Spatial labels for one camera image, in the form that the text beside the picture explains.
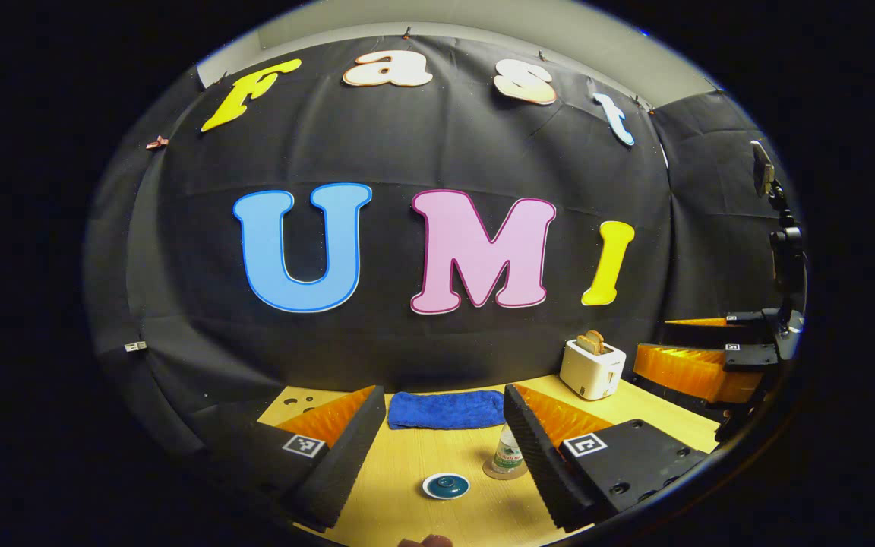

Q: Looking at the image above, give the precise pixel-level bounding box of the black backdrop cloth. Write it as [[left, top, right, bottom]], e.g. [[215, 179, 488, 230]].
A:
[[84, 34, 799, 472]]

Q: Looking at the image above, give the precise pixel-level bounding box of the white toaster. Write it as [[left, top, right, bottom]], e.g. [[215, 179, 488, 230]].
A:
[[559, 339, 627, 401]]

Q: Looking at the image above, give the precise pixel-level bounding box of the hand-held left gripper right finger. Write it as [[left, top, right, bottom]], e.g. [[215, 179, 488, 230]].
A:
[[504, 384, 712, 533]]

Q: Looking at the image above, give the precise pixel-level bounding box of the dark teal teacup lid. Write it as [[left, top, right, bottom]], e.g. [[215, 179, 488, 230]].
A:
[[428, 474, 469, 498]]

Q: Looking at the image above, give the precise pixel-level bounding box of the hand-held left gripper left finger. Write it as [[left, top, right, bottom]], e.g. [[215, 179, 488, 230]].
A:
[[187, 385, 387, 533]]

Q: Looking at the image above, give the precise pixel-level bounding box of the round brown coaster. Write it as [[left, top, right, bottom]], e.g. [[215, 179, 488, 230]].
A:
[[482, 456, 529, 481]]

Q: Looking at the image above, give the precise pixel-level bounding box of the clear plastic water bottle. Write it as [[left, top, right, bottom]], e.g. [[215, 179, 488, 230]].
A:
[[492, 425, 528, 476]]

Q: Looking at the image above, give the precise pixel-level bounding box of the blue towel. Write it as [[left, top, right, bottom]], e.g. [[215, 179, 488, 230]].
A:
[[387, 390, 507, 431]]

